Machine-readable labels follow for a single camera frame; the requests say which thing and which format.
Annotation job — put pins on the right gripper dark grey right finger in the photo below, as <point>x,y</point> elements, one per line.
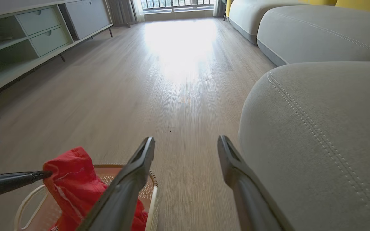
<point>246,192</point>

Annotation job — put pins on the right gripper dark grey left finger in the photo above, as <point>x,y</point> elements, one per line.
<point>124,192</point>

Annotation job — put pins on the red garment with white stripes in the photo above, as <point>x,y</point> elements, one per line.
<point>72,179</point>

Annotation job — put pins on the cream plastic basket brown rim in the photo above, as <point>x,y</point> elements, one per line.
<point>114,175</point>

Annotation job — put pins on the grey sofa seat double stitching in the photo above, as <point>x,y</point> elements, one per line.
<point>316,144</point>

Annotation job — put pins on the grey sofa seat single seam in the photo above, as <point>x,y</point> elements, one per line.
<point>316,35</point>

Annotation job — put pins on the grey sofa end seat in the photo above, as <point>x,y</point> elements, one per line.
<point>246,16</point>

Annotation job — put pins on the pale green TV cabinet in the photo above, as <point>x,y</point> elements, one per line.
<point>8,69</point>

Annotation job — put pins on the pale green cabinet drawer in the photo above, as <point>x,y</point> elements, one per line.
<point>39,21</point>
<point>50,41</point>

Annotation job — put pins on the grey cabinet door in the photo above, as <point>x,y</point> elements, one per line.
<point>87,17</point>

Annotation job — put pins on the grey curtain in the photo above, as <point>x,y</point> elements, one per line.
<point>218,8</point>
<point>120,11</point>

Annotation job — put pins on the yellow sofa side cushion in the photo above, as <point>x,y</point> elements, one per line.
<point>228,8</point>

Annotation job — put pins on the balcony window with railing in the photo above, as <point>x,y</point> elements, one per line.
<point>177,4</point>

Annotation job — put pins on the yellow sofa back cushion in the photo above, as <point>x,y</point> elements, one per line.
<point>320,2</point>
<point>365,5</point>

